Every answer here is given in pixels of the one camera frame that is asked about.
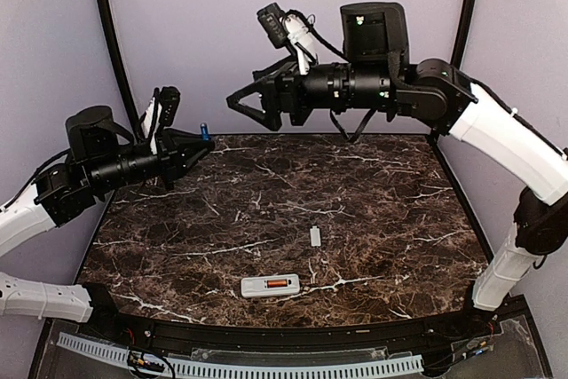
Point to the white battery cover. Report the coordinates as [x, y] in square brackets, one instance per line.
[315, 238]

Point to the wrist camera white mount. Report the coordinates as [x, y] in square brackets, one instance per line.
[288, 30]
[159, 114]

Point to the blue battery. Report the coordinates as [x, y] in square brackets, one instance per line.
[204, 131]

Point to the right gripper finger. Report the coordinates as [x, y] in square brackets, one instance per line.
[270, 119]
[258, 87]

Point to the right black frame post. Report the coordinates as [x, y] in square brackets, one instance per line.
[462, 34]

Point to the white remote control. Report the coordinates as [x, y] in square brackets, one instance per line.
[255, 287]

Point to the white slotted cable duct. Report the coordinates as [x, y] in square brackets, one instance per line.
[205, 363]

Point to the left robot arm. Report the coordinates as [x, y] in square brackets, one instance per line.
[102, 157]

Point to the left black frame post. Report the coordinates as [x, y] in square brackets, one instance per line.
[114, 52]

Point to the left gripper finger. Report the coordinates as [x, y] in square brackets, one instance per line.
[192, 152]
[180, 137]

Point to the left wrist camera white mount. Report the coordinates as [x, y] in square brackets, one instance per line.
[159, 114]

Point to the orange battery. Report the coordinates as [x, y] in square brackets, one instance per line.
[277, 283]

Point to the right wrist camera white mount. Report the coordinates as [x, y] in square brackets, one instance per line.
[288, 30]

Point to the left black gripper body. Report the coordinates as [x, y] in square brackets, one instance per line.
[168, 153]

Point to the black front rail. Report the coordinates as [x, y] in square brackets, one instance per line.
[431, 334]

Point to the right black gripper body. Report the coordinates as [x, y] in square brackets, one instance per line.
[285, 75]

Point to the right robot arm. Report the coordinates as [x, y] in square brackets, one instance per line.
[373, 72]

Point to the black frame post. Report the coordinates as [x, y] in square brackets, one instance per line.
[114, 52]
[462, 34]

